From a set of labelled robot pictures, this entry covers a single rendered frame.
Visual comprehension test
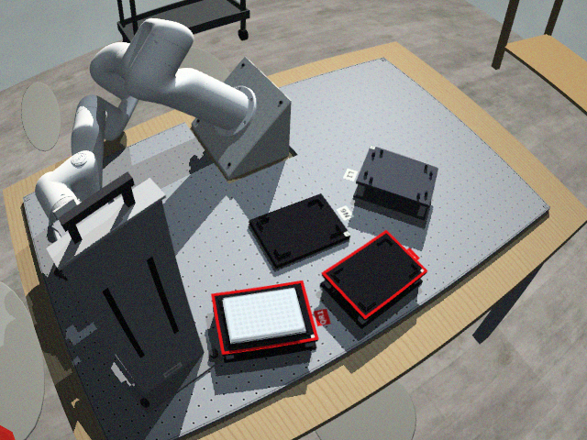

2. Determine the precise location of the dark grey rectangular nest with corner posts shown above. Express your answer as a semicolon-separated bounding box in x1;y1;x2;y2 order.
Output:
353;145;438;221

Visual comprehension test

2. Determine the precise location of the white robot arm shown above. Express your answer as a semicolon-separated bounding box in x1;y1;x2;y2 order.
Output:
35;18;257;225

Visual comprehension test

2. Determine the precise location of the black rectangular nest with red border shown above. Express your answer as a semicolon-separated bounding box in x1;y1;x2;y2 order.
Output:
320;230;427;329
211;280;318;363

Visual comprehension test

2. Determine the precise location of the white microplate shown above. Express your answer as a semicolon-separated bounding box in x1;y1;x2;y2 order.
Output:
222;288;306;344

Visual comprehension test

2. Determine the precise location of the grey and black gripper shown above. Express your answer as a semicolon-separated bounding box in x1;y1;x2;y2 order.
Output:
53;229;67;281

